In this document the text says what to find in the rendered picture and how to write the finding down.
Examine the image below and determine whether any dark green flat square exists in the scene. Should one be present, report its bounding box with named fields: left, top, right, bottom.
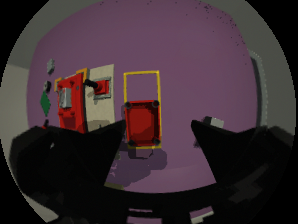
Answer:
left=41, top=91, right=51, bottom=116

